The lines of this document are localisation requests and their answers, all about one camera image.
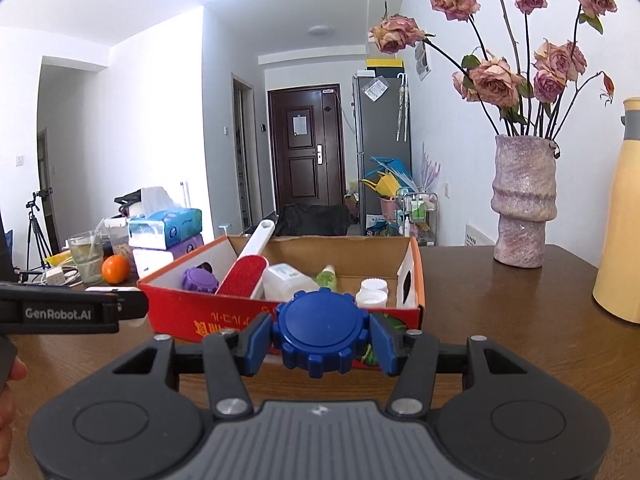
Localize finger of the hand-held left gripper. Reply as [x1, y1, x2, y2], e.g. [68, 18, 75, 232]
[117, 290, 150, 322]

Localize yellow black box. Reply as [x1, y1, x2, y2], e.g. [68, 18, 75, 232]
[365, 58, 405, 75]

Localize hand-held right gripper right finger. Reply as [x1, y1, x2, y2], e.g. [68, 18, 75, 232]
[369, 311, 530, 418]

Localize dried pink rose bouquet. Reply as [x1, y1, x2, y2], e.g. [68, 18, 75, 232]
[369, 0, 618, 138]

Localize black tripod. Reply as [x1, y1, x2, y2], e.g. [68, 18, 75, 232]
[25, 187, 53, 261]

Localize clear white-lidded food container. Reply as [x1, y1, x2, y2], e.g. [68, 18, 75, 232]
[104, 217, 132, 261]

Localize pink textured vase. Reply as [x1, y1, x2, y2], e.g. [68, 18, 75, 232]
[490, 134, 560, 268]

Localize blue gear-shaped lid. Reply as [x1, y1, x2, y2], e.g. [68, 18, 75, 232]
[272, 290, 373, 378]

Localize grey refrigerator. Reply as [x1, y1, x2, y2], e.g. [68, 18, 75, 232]
[351, 71, 412, 226]

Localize white ribbed caps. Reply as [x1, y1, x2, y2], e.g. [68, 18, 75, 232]
[356, 287, 388, 309]

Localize orange red cardboard box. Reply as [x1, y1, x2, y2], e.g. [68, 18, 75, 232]
[137, 234, 426, 343]

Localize wire storage trolley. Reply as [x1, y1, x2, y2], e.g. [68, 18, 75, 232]
[397, 191, 439, 247]

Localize yellow thermos jug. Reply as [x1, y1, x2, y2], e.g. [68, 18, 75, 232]
[592, 97, 640, 325]

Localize blue tissue pack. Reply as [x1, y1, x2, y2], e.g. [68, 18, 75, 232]
[127, 186, 203, 251]

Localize person's left hand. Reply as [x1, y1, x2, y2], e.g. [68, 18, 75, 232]
[0, 356, 29, 461]

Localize white folded umbrella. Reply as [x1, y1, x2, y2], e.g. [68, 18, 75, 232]
[401, 72, 411, 142]
[395, 74, 405, 141]

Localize purple round lid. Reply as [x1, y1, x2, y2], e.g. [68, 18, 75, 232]
[181, 266, 221, 295]

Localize orange fruit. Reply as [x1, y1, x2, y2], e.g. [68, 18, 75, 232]
[101, 255, 131, 284]

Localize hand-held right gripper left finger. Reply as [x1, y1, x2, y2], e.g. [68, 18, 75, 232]
[111, 311, 275, 418]

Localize purple tissue pack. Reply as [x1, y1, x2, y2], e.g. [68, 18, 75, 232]
[132, 234, 205, 276]

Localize bunch of purple hangers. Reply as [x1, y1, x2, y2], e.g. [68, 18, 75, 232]
[419, 142, 442, 193]

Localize green spray bottle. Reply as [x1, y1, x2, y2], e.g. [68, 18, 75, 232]
[314, 265, 338, 291]

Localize translucent cotton swab box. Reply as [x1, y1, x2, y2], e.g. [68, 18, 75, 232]
[261, 262, 321, 302]

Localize clear bag with papers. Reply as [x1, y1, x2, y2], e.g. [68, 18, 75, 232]
[361, 77, 389, 101]

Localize clear drinking glass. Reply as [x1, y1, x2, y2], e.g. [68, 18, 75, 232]
[67, 230, 105, 284]

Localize dark brown entrance door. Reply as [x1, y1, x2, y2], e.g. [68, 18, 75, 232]
[267, 87, 346, 208]

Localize white cables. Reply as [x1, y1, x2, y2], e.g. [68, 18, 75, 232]
[20, 265, 81, 288]

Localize red white lint brush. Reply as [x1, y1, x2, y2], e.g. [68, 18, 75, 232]
[215, 220, 277, 301]

